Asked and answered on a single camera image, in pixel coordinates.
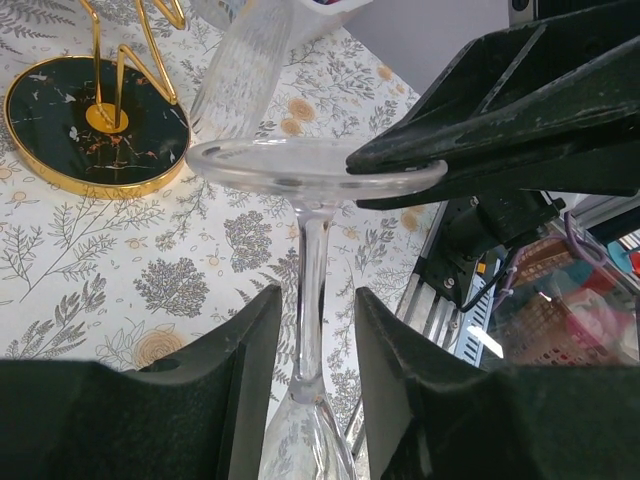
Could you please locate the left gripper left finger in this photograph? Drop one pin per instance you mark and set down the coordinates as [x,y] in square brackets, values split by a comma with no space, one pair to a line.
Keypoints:
[198,413]

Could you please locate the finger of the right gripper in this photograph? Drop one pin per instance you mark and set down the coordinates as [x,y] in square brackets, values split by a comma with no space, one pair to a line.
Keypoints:
[558,96]
[602,172]

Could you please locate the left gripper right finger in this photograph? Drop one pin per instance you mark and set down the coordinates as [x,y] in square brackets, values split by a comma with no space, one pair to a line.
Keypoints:
[430,415]

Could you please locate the plain clear flute glass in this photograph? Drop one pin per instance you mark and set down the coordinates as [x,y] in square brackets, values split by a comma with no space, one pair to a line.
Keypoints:
[303,439]

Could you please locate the gold wine glass rack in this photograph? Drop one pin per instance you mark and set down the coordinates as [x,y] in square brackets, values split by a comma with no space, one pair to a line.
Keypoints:
[102,128]

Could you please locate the tall clear flute glass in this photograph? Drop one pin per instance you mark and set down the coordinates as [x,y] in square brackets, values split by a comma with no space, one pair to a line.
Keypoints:
[241,78]

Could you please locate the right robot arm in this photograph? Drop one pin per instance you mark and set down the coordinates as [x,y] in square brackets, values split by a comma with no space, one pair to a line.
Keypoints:
[512,219]

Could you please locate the floral table mat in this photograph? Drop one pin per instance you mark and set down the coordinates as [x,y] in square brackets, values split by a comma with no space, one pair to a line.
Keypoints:
[76,273]

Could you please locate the white plastic basket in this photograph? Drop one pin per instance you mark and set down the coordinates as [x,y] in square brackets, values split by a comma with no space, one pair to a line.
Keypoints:
[220,14]

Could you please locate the aluminium front rail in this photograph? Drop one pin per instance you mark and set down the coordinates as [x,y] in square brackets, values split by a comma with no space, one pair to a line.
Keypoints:
[567,299]

